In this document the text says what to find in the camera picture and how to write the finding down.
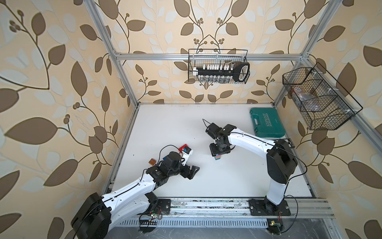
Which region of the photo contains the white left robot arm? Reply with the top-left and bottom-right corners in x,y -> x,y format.
71,151 -> 200,239

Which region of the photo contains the small brown waffle piece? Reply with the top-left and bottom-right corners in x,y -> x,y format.
149,158 -> 156,166

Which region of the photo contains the plastic bag in basket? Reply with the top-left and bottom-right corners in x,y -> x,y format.
292,87 -> 321,112

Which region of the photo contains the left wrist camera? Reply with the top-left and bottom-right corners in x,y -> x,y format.
180,144 -> 193,166

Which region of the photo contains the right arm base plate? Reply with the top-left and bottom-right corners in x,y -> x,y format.
248,198 -> 291,216

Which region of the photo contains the black socket set holder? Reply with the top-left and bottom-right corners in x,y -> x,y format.
191,62 -> 250,84

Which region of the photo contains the black wire basket right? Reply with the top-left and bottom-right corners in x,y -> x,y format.
282,62 -> 363,130

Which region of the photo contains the small electronics board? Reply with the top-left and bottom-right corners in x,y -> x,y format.
138,208 -> 163,234
267,219 -> 284,235

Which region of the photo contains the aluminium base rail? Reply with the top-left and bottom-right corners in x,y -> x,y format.
86,197 -> 335,219

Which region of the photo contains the green plastic tool case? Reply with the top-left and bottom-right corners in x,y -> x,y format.
250,108 -> 286,138

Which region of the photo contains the horizontal aluminium frame bar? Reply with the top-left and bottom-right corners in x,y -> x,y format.
114,53 -> 303,62

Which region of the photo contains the small electronics board right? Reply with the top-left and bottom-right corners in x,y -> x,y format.
267,219 -> 284,235

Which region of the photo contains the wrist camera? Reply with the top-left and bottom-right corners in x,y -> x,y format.
206,123 -> 237,141
180,144 -> 193,166

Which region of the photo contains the red lego brick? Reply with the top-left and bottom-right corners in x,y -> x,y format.
179,144 -> 190,154

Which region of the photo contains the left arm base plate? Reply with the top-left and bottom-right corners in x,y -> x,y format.
149,199 -> 171,215

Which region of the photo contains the black wire basket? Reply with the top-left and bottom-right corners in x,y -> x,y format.
188,48 -> 250,84
282,62 -> 363,130

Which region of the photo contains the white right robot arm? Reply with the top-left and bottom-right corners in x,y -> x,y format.
206,123 -> 298,206

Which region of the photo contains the aluminium frame post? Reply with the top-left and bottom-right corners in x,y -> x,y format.
301,0 -> 342,59

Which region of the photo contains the black charging board with connectors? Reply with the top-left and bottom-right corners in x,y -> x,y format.
286,138 -> 295,148

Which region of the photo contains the black wire basket centre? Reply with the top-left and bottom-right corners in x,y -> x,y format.
188,48 -> 250,84

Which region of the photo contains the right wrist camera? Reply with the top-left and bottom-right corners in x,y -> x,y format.
206,123 -> 237,141

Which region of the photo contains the small electronics board left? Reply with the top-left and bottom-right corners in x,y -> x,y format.
138,208 -> 163,234

